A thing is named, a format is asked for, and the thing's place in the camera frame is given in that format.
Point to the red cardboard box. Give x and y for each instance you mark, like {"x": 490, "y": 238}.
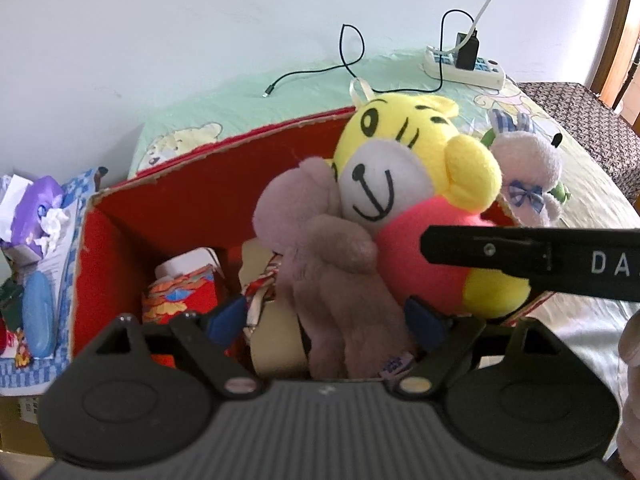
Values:
{"x": 175, "y": 210}

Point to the brown patterned seat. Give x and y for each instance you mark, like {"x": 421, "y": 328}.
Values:
{"x": 590, "y": 115}

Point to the white bunny plush toy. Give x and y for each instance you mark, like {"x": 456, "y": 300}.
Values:
{"x": 530, "y": 155}

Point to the person's right hand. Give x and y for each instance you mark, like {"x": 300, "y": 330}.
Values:
{"x": 631, "y": 345}

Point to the cartoon print bedsheet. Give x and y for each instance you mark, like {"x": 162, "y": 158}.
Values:
{"x": 225, "y": 110}

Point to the brown plush toy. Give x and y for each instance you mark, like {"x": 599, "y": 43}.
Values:
{"x": 325, "y": 270}

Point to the blue patterned cloth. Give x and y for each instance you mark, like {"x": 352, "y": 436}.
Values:
{"x": 75, "y": 195}

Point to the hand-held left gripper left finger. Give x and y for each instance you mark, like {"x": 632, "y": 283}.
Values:
{"x": 225, "y": 317}

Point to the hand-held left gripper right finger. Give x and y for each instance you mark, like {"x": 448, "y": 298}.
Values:
{"x": 425, "y": 322}

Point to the purple tissue pack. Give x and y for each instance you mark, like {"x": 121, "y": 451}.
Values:
{"x": 30, "y": 210}

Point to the blue glasses case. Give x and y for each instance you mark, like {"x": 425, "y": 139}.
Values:
{"x": 39, "y": 315}

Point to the white power strip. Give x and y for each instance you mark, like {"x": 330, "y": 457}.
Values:
{"x": 482, "y": 76}

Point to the wooden door frame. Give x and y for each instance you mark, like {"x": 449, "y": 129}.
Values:
{"x": 620, "y": 35}

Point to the red white ribbon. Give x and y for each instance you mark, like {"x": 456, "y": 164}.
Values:
{"x": 262, "y": 280}

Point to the yellow tiger plush toy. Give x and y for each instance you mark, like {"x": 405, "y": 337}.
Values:
{"x": 390, "y": 160}

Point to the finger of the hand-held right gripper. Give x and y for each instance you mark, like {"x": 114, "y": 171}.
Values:
{"x": 475, "y": 250}

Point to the brown cardboard carton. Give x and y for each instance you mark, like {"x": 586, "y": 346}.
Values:
{"x": 20, "y": 420}

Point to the white paper sheet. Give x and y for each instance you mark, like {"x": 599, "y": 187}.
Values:
{"x": 60, "y": 255}

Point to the colourful printed packet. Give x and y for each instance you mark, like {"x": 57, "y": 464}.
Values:
{"x": 7, "y": 340}

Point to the small white box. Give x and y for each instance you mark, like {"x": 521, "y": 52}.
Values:
{"x": 185, "y": 260}

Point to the black charger plug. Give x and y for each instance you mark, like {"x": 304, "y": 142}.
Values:
{"x": 467, "y": 50}

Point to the small red patterned box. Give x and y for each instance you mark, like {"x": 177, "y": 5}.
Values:
{"x": 185, "y": 295}

